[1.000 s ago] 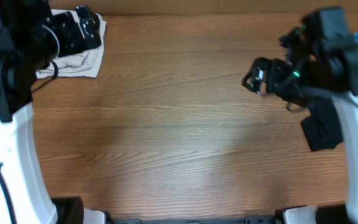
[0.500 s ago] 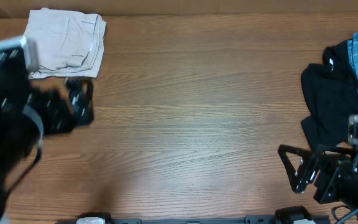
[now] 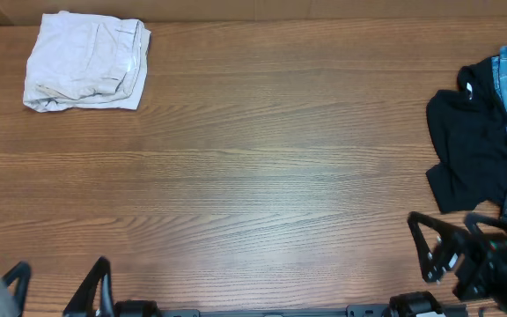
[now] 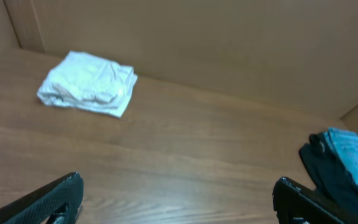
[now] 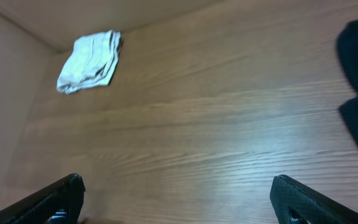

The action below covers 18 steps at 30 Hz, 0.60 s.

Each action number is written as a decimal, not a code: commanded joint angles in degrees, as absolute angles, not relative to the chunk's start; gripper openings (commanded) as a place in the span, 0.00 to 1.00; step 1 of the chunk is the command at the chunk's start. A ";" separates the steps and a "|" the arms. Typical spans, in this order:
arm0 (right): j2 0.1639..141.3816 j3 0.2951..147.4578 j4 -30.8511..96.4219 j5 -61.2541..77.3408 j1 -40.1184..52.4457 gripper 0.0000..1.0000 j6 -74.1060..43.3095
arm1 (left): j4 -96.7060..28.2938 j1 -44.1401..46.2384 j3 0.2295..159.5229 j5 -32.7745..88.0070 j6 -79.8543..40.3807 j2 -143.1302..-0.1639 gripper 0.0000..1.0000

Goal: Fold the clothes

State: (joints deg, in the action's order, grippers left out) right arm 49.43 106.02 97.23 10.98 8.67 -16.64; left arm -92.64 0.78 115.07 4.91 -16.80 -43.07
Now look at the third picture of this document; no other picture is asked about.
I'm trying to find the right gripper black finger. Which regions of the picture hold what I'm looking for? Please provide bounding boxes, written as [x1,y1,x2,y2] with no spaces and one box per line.
[463,213,507,247]
[406,210,470,284]

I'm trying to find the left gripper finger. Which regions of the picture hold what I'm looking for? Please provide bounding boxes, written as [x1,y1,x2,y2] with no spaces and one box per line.
[2,262,32,317]
[62,257,114,317]

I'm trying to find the beige shorts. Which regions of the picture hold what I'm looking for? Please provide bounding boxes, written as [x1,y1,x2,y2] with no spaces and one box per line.
[23,11,151,113]

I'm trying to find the black shirt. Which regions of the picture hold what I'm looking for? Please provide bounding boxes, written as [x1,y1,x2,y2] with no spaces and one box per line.
[426,56,507,214]

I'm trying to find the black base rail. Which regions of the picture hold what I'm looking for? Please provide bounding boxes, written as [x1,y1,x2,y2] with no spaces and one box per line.
[112,291,470,317]

